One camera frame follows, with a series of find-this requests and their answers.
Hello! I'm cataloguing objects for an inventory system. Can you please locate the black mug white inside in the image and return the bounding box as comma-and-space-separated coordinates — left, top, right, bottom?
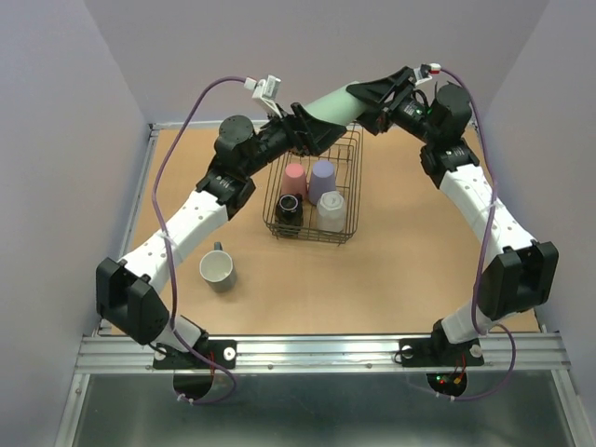
276, 194, 304, 237

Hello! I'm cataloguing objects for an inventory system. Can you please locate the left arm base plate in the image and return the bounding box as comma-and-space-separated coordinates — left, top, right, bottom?
147, 336, 237, 371

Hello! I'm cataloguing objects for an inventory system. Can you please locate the black wire dish rack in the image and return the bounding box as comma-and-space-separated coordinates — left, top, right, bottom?
263, 124, 363, 245

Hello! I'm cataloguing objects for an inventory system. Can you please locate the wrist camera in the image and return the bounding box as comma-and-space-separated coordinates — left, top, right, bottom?
243, 74, 281, 117
413, 62, 441, 87

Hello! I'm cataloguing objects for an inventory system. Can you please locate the green cup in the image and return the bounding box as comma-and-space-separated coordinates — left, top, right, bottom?
304, 82, 367, 127

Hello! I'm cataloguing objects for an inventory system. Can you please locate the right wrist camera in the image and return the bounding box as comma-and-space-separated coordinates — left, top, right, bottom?
413, 62, 441, 87

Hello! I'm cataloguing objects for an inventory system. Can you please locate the lavender cup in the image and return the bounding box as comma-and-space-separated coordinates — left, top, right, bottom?
308, 160, 336, 205

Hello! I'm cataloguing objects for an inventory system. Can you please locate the pink cup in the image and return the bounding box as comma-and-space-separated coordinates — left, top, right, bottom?
280, 163, 307, 199

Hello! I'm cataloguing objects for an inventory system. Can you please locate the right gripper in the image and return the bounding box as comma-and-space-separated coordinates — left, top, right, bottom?
347, 65, 440, 145

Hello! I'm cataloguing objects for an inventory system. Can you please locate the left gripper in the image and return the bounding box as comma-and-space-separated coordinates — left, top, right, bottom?
241, 102, 345, 178

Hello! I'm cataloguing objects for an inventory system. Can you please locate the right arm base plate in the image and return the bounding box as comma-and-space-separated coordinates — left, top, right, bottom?
394, 337, 484, 368

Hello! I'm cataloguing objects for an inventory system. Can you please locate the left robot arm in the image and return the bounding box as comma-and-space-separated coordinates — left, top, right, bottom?
96, 99, 360, 367

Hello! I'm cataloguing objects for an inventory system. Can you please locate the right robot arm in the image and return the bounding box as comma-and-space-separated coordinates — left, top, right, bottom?
346, 64, 559, 363

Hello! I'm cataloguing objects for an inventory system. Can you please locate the grey mug white inside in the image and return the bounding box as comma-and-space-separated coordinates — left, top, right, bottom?
199, 242, 237, 293

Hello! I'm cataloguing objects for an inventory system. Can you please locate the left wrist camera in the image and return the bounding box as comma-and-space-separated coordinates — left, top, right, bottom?
243, 74, 281, 117

